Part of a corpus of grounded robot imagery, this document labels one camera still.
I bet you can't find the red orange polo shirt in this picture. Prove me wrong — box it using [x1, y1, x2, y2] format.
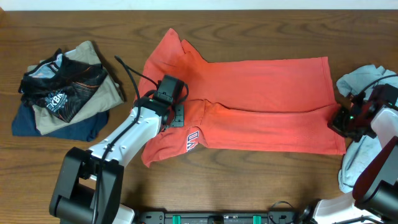
[139, 29, 346, 166]

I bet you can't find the beige folded shirt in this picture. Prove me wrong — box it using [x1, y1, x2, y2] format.
[33, 40, 124, 134]

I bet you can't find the black patterned jersey shirt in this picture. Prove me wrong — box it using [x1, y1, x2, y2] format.
[18, 49, 108, 123]

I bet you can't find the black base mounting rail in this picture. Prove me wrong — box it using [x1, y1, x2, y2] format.
[132, 201, 316, 224]

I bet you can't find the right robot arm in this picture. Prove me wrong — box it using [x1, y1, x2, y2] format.
[296, 84, 397, 223]

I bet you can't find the navy blue folded shirt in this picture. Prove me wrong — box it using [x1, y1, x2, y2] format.
[12, 104, 109, 142]

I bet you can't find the light grey blue shirt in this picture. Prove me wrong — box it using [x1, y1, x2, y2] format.
[336, 65, 397, 193]

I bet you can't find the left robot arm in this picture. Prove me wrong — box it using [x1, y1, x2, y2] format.
[49, 75, 188, 224]

